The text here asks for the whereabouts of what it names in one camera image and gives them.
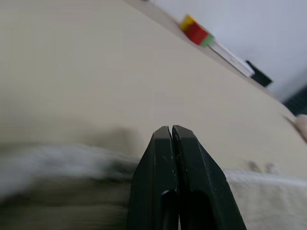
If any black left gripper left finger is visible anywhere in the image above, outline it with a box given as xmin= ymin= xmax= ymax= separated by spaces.
xmin=126 ymin=125 xmax=180 ymax=230

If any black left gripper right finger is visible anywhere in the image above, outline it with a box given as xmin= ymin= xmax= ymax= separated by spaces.
xmin=172 ymin=125 xmax=248 ymax=230

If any beige towel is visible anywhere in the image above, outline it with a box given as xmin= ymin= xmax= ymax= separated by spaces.
xmin=0 ymin=141 xmax=307 ymax=230

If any pale rounded object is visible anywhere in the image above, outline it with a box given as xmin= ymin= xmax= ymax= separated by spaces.
xmin=294 ymin=114 xmax=307 ymax=141

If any black flat box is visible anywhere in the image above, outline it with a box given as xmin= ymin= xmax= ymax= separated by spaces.
xmin=245 ymin=59 xmax=274 ymax=88

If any dark ribbed object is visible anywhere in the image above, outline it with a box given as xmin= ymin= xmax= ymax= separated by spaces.
xmin=282 ymin=84 xmax=307 ymax=117

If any white flat box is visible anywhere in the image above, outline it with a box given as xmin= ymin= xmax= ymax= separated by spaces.
xmin=209 ymin=40 xmax=255 ymax=78

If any yellow red green box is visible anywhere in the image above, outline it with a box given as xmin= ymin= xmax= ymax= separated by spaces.
xmin=179 ymin=14 xmax=215 ymax=48

